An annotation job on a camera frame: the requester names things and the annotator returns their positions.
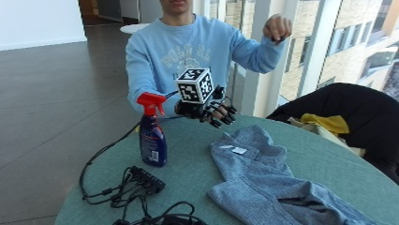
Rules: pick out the white marker cube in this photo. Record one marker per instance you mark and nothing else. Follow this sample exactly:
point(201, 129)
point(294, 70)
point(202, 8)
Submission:
point(191, 85)

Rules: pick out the blue spray bottle red trigger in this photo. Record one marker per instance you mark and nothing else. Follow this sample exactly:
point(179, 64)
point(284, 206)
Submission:
point(153, 140)

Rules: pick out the grey-blue knit garment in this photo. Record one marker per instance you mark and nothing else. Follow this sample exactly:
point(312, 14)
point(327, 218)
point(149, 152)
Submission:
point(262, 181)

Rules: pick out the the person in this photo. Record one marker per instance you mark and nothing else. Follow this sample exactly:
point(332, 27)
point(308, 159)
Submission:
point(182, 47)

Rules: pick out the yellow cloth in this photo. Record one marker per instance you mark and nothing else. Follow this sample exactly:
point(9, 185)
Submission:
point(326, 122)

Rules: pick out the cream cloth bag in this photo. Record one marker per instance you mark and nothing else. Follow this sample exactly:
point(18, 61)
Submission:
point(328, 137)

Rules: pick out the black hub box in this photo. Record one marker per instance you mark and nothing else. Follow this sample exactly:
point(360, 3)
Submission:
point(147, 179)

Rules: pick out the black bag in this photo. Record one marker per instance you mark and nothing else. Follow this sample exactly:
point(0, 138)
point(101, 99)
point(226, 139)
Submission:
point(356, 112)

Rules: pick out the white round table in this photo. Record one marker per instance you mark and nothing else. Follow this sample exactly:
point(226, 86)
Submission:
point(133, 28)

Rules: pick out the black power adapter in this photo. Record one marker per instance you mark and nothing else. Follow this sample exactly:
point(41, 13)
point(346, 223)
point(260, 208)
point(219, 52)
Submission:
point(175, 220)

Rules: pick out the white window frame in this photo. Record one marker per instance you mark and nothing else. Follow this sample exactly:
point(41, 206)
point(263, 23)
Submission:
point(262, 62)

